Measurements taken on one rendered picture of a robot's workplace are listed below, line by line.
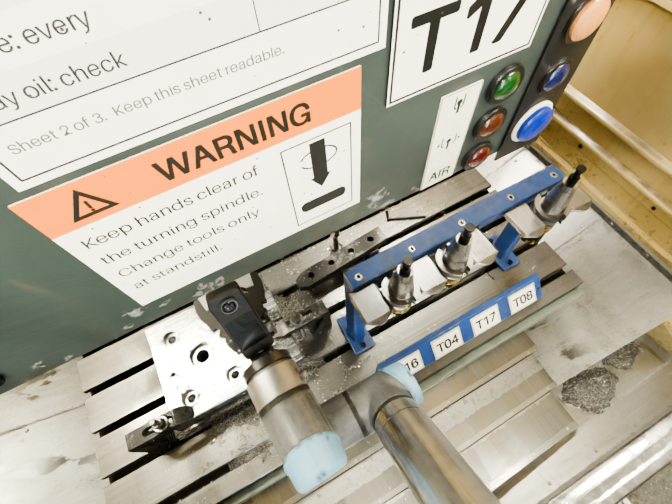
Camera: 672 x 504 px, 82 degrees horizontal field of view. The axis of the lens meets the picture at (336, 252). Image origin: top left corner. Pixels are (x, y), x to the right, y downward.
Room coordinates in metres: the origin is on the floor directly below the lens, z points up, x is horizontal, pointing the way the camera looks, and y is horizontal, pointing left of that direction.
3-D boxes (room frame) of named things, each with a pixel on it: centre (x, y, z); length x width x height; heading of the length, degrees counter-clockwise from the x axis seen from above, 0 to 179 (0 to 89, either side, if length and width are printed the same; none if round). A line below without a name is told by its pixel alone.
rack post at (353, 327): (0.27, -0.03, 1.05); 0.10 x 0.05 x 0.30; 24
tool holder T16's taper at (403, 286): (0.25, -0.10, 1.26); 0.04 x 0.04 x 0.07
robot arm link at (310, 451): (0.03, 0.06, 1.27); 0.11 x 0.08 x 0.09; 27
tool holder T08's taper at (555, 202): (0.38, -0.40, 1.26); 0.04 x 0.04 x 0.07
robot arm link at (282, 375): (0.10, 0.10, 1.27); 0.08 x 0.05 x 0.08; 117
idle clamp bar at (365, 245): (0.45, -0.01, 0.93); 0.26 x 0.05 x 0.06; 119
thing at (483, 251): (0.31, -0.25, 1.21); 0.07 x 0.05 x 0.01; 24
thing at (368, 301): (0.22, -0.05, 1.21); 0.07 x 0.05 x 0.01; 24
